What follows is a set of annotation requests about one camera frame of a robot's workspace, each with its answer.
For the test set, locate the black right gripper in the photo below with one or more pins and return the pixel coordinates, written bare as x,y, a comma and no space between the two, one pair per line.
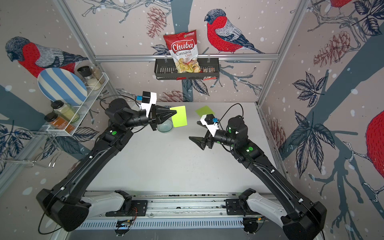
202,143

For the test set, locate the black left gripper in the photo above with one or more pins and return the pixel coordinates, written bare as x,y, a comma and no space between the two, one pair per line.
157,113

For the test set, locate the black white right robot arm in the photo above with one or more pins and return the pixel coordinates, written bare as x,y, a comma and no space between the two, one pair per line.
297,215

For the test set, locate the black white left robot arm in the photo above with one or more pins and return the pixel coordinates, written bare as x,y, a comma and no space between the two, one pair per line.
63,203

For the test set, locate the pale green ceramic bowl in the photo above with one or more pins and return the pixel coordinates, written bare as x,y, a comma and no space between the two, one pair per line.
166,126

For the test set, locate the red Chuba cassava chips bag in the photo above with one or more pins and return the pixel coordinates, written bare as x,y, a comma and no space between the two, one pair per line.
183,48

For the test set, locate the brown spice glass jar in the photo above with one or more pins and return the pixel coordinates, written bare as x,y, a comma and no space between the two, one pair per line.
97,73

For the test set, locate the black lid spice grinder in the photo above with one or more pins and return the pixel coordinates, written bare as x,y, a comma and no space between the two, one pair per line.
92,82

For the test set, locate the green sauce jar black lid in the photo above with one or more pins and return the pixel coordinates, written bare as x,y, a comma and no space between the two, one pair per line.
65,110

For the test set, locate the orange sauce jar black lid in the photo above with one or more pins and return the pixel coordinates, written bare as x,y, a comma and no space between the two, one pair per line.
58,122

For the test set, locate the blue white striped plate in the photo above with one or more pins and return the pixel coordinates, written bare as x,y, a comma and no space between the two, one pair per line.
61,85

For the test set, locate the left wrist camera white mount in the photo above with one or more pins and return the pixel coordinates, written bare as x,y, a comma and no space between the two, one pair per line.
147,100

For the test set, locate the black wire wall basket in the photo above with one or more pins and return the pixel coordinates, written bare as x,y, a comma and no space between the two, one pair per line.
167,70

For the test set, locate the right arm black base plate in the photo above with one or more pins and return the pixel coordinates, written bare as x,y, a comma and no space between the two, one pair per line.
238,207

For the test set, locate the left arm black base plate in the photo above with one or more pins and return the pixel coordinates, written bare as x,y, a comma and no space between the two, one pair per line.
130,208

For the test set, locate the white wire wall shelf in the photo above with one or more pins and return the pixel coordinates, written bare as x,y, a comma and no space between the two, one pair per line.
82,110

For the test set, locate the metal wire hook rack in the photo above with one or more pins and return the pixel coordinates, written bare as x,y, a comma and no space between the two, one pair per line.
30,148

